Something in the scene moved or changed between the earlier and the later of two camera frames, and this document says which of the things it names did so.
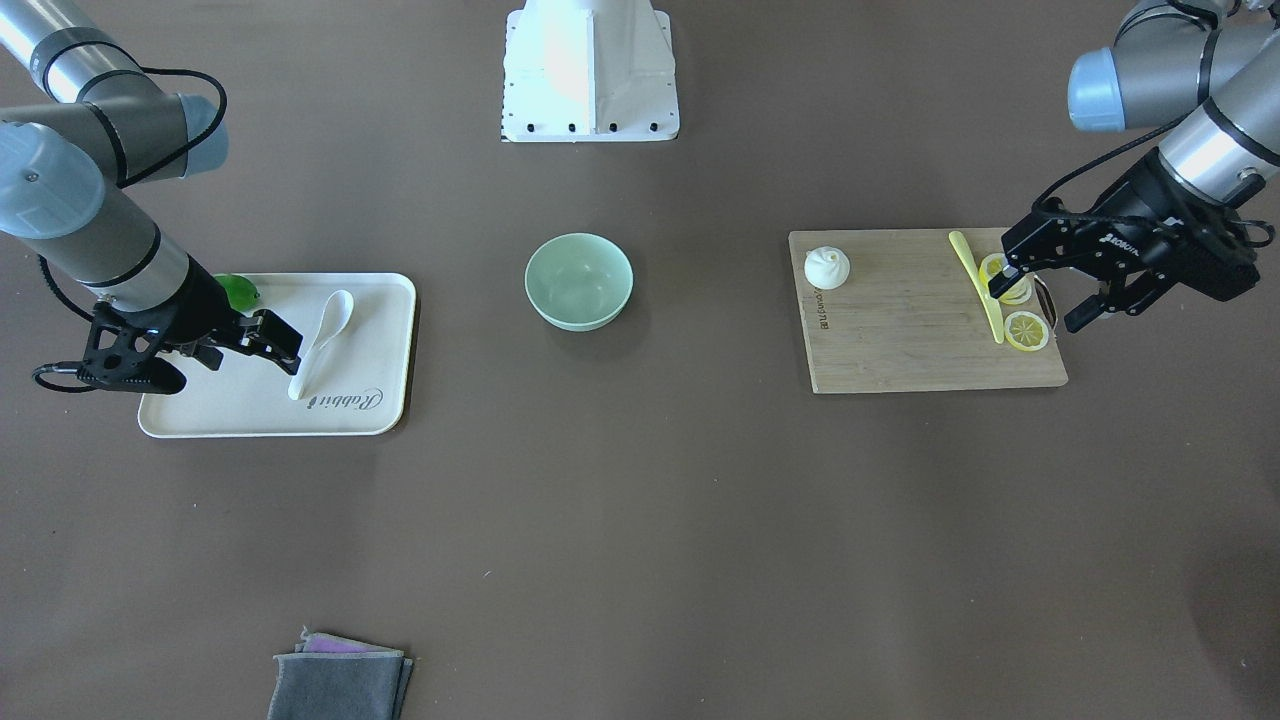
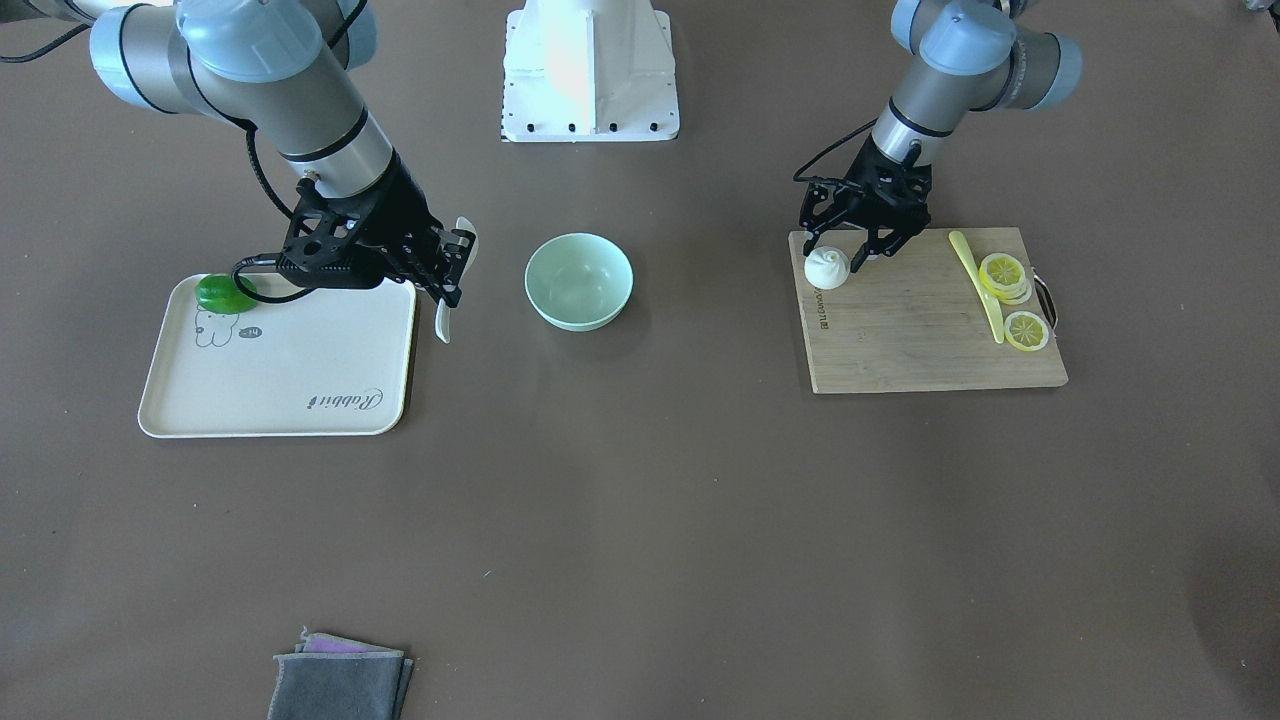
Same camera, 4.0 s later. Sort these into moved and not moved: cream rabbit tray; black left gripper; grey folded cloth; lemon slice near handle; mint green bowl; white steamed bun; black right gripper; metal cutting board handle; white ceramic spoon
Moved: black right gripper; white ceramic spoon; black left gripper
Not moved: lemon slice near handle; metal cutting board handle; grey folded cloth; cream rabbit tray; mint green bowl; white steamed bun
